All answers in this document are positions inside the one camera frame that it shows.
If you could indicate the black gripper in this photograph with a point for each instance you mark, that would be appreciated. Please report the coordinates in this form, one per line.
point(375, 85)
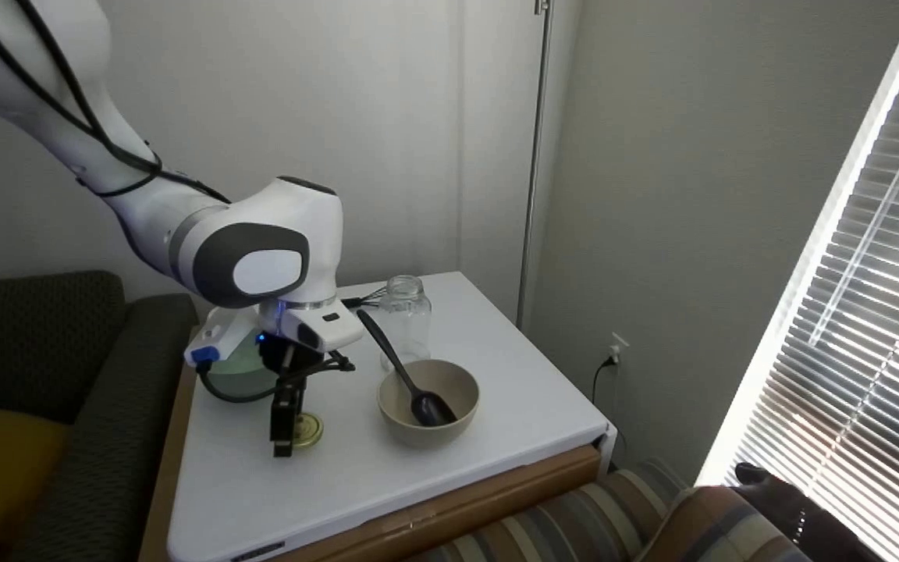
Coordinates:
point(295, 359)

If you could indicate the beige bowl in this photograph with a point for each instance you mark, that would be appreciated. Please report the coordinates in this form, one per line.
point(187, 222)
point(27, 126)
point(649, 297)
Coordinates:
point(437, 427)

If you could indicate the clear glass jar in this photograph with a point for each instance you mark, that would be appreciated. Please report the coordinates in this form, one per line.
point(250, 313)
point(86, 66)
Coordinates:
point(414, 313)

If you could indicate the light green bowl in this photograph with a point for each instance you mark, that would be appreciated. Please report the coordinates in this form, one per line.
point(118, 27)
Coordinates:
point(232, 381)

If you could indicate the striped sofa cushion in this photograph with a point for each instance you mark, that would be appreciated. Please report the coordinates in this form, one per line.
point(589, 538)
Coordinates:
point(720, 526)

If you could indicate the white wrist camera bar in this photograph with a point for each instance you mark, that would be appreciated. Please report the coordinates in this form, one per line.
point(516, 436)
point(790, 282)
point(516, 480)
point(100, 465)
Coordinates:
point(310, 327)

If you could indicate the white window blinds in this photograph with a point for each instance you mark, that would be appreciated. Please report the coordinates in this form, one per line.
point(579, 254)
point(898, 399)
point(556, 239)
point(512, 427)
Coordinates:
point(867, 313)

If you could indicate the dark grey armchair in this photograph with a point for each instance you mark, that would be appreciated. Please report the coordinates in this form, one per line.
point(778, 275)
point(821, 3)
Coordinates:
point(106, 415)

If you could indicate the white table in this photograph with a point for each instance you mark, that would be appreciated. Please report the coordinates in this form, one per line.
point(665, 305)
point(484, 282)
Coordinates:
point(367, 487)

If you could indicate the wooden table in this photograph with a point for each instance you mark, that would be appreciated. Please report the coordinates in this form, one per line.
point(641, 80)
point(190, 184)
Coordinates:
point(471, 503)

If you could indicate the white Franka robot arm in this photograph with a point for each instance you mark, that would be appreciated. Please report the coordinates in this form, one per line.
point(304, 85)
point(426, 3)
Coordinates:
point(53, 82)

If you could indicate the yellowish jar lid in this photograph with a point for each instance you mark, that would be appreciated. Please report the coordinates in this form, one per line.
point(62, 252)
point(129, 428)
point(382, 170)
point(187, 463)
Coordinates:
point(310, 432)

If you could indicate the black spoon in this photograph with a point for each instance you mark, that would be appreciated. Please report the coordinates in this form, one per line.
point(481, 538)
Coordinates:
point(398, 364)

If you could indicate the striped sofa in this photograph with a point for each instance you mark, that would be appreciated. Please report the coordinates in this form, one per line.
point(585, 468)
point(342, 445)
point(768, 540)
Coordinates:
point(531, 526)

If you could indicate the white wall outlet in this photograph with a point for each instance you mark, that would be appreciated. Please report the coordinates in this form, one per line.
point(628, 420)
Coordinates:
point(615, 344)

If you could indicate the yellow cushion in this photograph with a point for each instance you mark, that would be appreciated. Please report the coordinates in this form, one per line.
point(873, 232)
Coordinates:
point(1, 468)

